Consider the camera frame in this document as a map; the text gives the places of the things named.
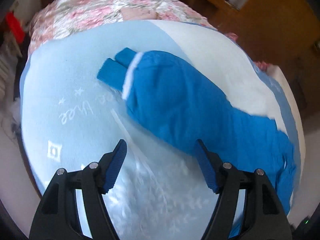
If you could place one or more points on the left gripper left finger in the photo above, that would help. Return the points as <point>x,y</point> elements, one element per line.
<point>72,206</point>

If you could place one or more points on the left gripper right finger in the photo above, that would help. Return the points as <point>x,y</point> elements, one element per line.
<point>247,206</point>

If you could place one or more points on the blue puffer jacket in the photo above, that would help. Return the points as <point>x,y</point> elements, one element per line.
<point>161,104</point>

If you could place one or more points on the blue and white bed sheet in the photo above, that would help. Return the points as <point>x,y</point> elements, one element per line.
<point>70,119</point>

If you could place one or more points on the pink floral quilt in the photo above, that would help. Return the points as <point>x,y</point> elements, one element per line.
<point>62,18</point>

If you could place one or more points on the wooden wall cabinet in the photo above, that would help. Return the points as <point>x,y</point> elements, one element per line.
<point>280,32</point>

